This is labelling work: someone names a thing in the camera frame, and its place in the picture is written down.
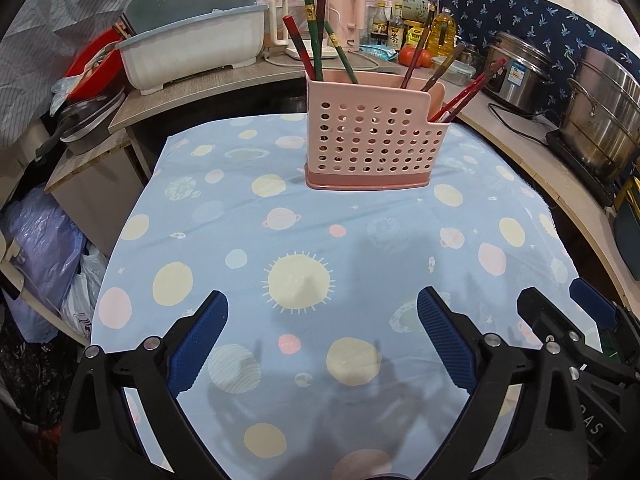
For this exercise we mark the steel rice cooker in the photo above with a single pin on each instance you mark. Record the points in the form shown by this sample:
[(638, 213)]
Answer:
[(517, 75)]

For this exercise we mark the white and green carton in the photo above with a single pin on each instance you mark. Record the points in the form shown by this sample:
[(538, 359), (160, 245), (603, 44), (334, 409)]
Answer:
[(407, 5)]

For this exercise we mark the blue snack packet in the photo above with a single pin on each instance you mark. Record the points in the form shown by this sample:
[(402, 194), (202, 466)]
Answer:
[(380, 51)]

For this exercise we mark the wooden cabinet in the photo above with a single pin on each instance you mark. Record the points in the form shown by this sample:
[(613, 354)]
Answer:
[(90, 195)]

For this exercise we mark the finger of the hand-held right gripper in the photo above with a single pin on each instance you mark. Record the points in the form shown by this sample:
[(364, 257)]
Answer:
[(545, 315), (592, 305)]

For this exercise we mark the glass electric kettle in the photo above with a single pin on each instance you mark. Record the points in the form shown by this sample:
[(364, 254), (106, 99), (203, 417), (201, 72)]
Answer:
[(277, 25)]

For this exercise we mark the large steel pot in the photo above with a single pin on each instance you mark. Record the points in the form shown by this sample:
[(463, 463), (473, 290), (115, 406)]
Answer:
[(600, 110)]

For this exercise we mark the sauce bottles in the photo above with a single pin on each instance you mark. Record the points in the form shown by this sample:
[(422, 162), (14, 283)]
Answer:
[(380, 27)]

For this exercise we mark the pink electric kettle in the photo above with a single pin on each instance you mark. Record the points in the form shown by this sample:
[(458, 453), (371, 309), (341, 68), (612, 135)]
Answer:
[(350, 15)]

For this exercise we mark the green chopstick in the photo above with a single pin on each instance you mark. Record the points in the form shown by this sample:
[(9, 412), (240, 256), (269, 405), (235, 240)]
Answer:
[(340, 52), (311, 25)]

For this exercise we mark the yellow seasoning packet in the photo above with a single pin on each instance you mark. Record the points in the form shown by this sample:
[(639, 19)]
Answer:
[(415, 35)]

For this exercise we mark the dark cloth pile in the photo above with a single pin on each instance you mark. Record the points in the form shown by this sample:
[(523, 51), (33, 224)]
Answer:
[(35, 385)]

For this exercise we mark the cooking oil bottle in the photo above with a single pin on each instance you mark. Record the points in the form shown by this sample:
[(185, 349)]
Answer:
[(442, 35)]

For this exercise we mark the dark brown chopstick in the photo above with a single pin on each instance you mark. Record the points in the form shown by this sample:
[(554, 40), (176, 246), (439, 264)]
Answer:
[(320, 10)]

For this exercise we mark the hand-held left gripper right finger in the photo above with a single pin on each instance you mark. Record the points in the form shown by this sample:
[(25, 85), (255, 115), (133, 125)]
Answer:
[(447, 340)]

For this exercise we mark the navy leaf-print cloth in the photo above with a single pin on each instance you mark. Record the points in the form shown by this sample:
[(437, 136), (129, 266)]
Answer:
[(510, 5)]

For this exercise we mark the white plastic bag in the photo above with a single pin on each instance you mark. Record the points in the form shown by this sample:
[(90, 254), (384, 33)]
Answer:
[(82, 300)]

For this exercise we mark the grey-blue drainer lid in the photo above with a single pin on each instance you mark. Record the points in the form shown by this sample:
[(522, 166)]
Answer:
[(190, 0)]

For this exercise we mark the blue planet-print tablecloth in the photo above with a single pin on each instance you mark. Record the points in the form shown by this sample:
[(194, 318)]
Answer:
[(225, 200)]

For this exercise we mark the glass food container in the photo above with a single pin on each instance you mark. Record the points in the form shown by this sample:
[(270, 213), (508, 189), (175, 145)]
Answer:
[(462, 72)]

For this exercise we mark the grey striped cloth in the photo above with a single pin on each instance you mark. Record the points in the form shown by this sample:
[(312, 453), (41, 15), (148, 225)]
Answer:
[(50, 50)]

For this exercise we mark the curved wooden counter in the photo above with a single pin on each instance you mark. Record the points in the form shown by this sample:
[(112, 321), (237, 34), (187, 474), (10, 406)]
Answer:
[(565, 200)]

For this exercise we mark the black induction cooker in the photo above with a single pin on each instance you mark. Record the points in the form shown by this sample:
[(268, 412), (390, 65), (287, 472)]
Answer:
[(570, 160)]

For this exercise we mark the white dish drainer basin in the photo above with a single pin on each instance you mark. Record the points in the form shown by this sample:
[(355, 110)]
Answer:
[(200, 45)]

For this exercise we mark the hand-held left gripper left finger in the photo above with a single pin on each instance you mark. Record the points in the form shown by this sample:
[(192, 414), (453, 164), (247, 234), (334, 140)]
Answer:
[(197, 345)]

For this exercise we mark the purple plastic bag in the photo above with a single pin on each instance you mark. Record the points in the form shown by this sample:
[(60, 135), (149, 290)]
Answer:
[(40, 260)]

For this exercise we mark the red plastic basin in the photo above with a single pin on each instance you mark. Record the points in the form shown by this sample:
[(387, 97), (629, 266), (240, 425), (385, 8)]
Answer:
[(82, 65)]

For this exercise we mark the small steel pot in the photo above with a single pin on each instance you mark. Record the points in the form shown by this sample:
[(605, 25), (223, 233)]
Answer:
[(472, 55)]

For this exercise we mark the green and yellow dustpan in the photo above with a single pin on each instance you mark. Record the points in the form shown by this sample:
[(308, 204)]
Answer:
[(627, 230)]

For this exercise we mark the pink perforated utensil holder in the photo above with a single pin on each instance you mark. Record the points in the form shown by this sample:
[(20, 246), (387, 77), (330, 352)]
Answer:
[(370, 140)]

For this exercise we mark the grey wooden counter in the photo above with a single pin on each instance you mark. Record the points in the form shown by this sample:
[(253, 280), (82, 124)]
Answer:
[(210, 90)]

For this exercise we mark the red and black chopstick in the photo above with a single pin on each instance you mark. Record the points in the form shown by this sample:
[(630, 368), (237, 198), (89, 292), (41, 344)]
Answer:
[(300, 45)]

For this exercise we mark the black frying pan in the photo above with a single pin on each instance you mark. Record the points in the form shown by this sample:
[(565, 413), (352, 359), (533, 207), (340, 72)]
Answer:
[(85, 125)]

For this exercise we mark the red tomato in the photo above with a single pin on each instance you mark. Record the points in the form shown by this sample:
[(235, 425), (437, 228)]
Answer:
[(425, 58), (407, 56)]

